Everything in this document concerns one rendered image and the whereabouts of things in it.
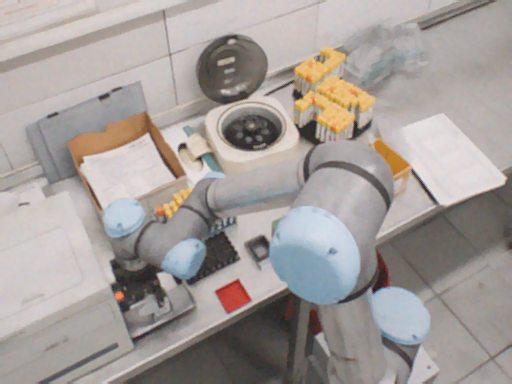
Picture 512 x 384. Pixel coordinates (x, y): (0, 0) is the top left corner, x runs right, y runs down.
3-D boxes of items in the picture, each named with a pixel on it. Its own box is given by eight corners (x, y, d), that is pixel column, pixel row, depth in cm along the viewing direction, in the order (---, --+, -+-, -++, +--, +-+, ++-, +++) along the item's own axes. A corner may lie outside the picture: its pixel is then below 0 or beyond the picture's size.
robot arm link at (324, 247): (416, 381, 104) (386, 168, 72) (389, 459, 95) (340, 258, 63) (355, 358, 110) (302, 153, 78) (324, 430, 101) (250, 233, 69)
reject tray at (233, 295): (227, 314, 135) (227, 312, 135) (214, 291, 139) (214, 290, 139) (252, 301, 137) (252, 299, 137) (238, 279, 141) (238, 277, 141)
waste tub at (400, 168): (371, 211, 155) (377, 188, 148) (339, 180, 163) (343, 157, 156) (406, 188, 160) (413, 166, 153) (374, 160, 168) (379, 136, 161)
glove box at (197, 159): (194, 208, 157) (191, 186, 150) (160, 153, 172) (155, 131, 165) (233, 190, 161) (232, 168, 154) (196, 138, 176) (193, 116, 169)
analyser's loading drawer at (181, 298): (116, 349, 128) (112, 339, 124) (106, 325, 132) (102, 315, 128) (197, 307, 134) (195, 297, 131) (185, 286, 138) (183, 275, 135)
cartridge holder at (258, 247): (261, 271, 143) (261, 263, 140) (243, 245, 148) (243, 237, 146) (279, 261, 145) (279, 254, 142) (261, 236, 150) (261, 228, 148)
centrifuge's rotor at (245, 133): (236, 167, 160) (235, 150, 155) (218, 130, 170) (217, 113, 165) (286, 152, 164) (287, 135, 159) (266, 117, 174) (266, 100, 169)
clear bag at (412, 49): (384, 74, 195) (390, 42, 185) (366, 45, 207) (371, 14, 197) (438, 66, 198) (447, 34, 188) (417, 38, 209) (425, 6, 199)
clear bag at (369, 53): (359, 99, 187) (366, 54, 173) (319, 74, 196) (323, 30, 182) (405, 64, 199) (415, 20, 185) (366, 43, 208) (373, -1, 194)
